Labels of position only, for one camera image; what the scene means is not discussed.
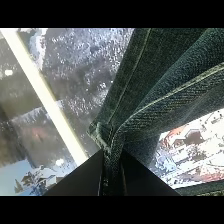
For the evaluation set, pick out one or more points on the dark blue jeans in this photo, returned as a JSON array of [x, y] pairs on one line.
[[160, 80]]

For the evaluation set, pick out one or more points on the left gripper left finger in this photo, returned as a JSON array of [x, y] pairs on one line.
[[83, 180]]

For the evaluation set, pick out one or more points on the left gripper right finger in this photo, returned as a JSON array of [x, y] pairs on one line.
[[146, 181]]

